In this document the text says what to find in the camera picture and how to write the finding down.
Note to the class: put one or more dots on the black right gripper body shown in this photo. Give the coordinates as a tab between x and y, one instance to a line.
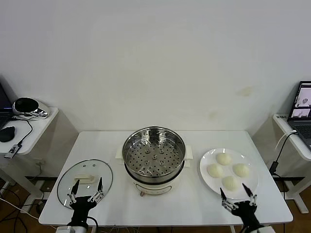
246	211

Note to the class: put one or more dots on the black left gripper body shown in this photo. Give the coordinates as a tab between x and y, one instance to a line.
81	206

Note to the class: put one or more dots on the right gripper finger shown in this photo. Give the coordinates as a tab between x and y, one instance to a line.
224	194
247	190

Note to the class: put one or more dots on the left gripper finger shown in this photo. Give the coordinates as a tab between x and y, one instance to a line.
100	185
76	187

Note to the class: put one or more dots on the round glass pot lid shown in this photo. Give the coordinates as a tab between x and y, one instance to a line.
85	179

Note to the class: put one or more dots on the white steamed baozi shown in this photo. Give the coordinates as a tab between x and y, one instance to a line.
223	159
241	169
214	170
230	183

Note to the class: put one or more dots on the perforated steel steamer basket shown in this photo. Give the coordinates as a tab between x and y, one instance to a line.
153	160

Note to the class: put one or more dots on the white table leg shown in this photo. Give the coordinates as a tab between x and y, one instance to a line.
93	230
232	230

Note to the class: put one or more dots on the white round plate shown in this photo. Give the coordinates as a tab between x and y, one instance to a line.
211	157

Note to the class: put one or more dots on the white electric cooking pot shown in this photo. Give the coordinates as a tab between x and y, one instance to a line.
155	188

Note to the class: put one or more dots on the grey usb hub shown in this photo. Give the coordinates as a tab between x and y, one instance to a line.
12	151

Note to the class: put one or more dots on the white side table with label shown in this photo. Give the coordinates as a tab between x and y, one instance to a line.
281	124

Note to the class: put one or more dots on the white printed label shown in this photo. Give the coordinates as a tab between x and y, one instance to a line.
281	116

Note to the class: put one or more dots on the black computer mouse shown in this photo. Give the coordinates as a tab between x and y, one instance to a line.
7	134

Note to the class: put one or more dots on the chrome and black device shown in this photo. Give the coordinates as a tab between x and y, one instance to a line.
26	106

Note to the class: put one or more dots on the white wall socket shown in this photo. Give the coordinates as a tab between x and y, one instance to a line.
40	163

